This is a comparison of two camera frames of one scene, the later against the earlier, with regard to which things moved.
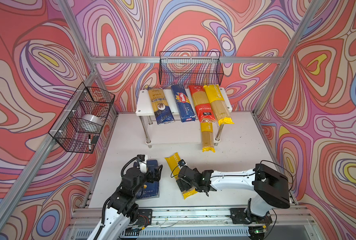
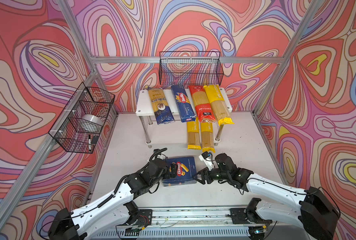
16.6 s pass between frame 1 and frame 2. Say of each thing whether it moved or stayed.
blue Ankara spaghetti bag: stayed
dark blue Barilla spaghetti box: stayed
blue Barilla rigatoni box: moved
